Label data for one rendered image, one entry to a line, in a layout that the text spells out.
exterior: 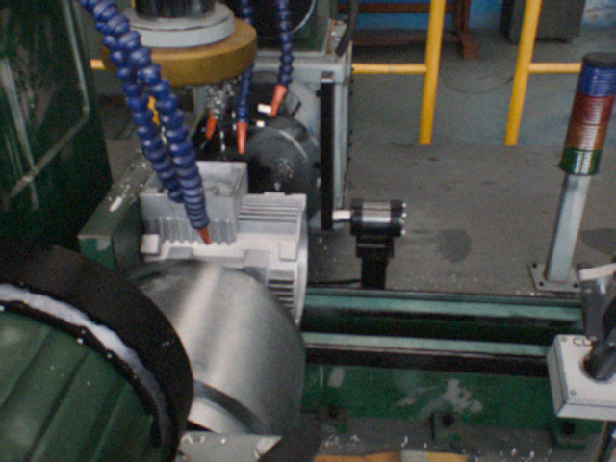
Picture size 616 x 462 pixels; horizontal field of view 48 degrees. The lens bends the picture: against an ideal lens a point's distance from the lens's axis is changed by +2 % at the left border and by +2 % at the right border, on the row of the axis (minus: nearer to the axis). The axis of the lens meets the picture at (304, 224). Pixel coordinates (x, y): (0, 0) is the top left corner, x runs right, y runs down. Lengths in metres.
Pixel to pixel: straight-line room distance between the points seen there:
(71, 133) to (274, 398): 0.53
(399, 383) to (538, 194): 0.78
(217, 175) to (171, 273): 0.29
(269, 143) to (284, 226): 0.25
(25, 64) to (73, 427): 0.64
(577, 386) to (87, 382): 0.53
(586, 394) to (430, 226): 0.78
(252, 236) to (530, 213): 0.82
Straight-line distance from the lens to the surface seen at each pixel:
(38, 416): 0.32
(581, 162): 1.22
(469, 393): 1.01
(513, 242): 1.46
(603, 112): 1.19
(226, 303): 0.66
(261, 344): 0.65
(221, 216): 0.87
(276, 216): 0.89
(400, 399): 1.01
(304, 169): 1.11
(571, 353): 0.77
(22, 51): 0.91
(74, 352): 0.35
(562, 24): 5.67
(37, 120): 0.94
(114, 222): 0.83
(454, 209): 1.55
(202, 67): 0.76
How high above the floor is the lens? 1.55
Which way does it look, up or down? 31 degrees down
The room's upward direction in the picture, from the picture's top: 1 degrees counter-clockwise
